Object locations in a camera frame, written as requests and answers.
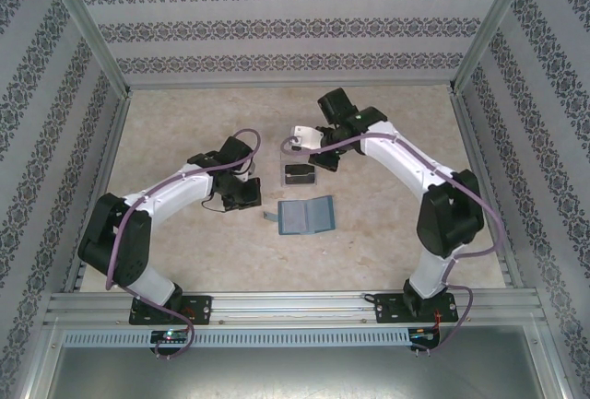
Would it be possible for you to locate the aluminium frame post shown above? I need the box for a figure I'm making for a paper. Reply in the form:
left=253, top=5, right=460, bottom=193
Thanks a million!
left=449, top=0, right=538, bottom=94
left=39, top=0, right=133, bottom=96

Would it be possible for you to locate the small black card case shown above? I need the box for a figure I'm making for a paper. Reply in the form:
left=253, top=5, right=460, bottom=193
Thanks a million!
left=284, top=163, right=317, bottom=187

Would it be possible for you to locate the aluminium mounting rail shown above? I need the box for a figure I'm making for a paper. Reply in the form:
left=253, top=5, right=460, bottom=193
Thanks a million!
left=45, top=291, right=543, bottom=326

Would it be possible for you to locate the aluminium table edge rail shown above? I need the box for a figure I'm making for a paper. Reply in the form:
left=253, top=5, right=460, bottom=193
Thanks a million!
left=449, top=92, right=525, bottom=288
left=64, top=94, right=133, bottom=292

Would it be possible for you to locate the slotted grey cable duct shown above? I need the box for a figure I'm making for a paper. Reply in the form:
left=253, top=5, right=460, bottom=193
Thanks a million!
left=62, top=328, right=411, bottom=346

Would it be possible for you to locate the teal leather card holder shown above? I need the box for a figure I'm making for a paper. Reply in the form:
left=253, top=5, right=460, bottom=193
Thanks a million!
left=263, top=195, right=337, bottom=236

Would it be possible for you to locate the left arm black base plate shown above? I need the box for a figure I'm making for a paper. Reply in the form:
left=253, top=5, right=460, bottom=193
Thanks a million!
left=130, top=295, right=214, bottom=326

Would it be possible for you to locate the grey metal panel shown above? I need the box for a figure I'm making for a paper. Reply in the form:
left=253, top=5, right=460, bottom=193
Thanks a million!
left=45, top=346, right=561, bottom=399

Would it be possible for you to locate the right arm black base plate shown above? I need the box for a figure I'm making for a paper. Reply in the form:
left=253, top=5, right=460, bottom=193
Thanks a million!
left=375, top=292, right=458, bottom=325

